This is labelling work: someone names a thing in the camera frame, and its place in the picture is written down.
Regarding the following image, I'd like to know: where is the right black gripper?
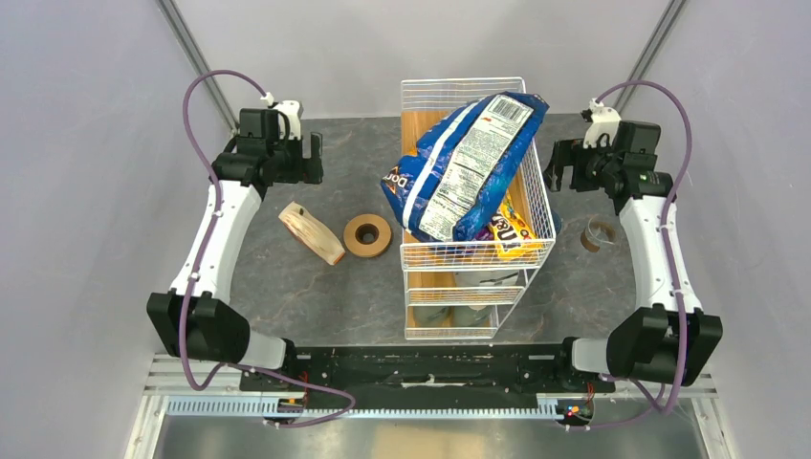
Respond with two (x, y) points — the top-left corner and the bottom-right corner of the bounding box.
(540, 136), (623, 192)

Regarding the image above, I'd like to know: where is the glass carafe with brown band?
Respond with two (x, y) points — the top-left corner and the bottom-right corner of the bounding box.
(581, 218), (617, 253)

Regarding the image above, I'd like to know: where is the white wire shelf rack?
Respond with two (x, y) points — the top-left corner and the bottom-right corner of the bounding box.
(400, 76), (559, 341)

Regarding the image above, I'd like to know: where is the wooden dripper ring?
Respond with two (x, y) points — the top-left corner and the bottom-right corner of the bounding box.
(342, 213), (393, 259)

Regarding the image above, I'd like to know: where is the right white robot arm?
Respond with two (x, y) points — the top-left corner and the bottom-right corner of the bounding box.
(543, 121), (723, 391)

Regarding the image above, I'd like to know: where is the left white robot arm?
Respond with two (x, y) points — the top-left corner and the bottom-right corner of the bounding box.
(146, 100), (323, 391)

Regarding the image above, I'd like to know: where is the yellow candy bag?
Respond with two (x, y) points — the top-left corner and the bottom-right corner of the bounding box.
(488, 191), (545, 261)

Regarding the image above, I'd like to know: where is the blue chips bag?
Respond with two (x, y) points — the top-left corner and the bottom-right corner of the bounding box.
(381, 92), (548, 242)

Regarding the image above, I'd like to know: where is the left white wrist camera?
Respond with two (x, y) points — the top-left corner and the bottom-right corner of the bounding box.
(260, 92), (303, 141)

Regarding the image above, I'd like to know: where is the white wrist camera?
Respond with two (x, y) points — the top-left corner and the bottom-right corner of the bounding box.
(581, 98), (622, 149)
(260, 92), (303, 141)

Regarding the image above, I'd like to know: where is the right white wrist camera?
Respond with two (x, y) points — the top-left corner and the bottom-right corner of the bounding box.
(581, 98), (622, 149)

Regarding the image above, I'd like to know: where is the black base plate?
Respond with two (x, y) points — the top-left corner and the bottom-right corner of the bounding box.
(279, 343), (616, 410)

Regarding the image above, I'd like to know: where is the aluminium rail frame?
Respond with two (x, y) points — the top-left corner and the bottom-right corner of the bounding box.
(126, 347), (738, 458)

